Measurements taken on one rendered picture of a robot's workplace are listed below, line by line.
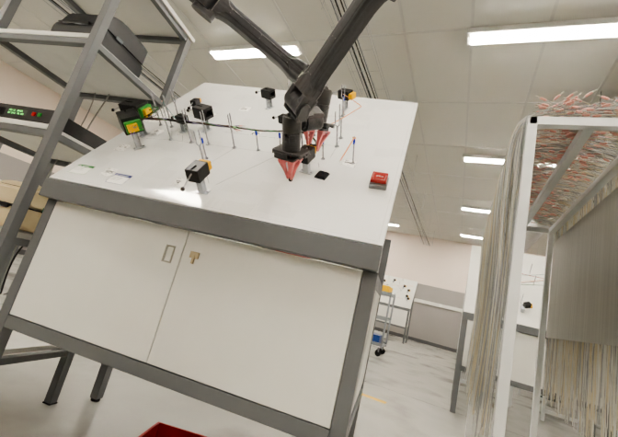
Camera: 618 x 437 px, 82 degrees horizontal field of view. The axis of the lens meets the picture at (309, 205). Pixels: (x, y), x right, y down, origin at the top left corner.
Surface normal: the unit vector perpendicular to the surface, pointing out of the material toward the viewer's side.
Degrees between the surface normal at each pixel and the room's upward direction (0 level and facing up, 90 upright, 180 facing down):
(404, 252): 90
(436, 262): 90
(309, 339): 90
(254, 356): 90
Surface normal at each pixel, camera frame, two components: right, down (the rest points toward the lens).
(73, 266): -0.22, -0.28
